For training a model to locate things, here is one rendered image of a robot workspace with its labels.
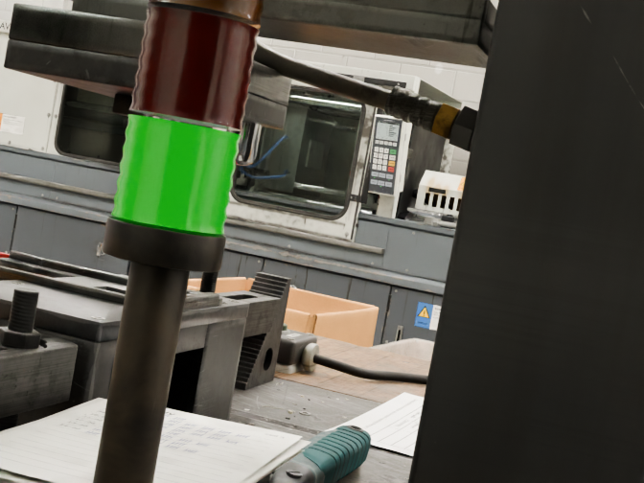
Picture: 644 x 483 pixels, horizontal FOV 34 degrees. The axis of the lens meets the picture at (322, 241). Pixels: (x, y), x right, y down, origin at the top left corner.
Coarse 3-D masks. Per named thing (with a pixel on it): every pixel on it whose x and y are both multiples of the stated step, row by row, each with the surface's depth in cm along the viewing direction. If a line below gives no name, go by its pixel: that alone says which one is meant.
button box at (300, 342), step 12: (288, 336) 97; (300, 336) 99; (312, 336) 100; (288, 348) 95; (300, 348) 97; (312, 348) 97; (288, 360) 95; (300, 360) 97; (312, 360) 98; (324, 360) 97; (336, 360) 97; (288, 372) 95; (348, 372) 97; (360, 372) 98; (372, 372) 99; (384, 372) 100; (396, 372) 101
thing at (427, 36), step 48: (96, 0) 59; (144, 0) 58; (288, 0) 56; (336, 0) 56; (384, 0) 55; (432, 0) 54; (480, 0) 53; (48, 48) 57; (96, 48) 56; (384, 48) 60; (432, 48) 57; (480, 48) 54; (288, 96) 72; (240, 144) 69
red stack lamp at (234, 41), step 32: (160, 32) 34; (192, 32) 33; (224, 32) 33; (256, 32) 35; (160, 64) 33; (192, 64) 33; (224, 64) 34; (160, 96) 33; (192, 96) 33; (224, 96) 34; (224, 128) 36
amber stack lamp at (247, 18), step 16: (160, 0) 34; (176, 0) 33; (192, 0) 33; (208, 0) 33; (224, 0) 33; (240, 0) 34; (256, 0) 34; (224, 16) 34; (240, 16) 34; (256, 16) 34
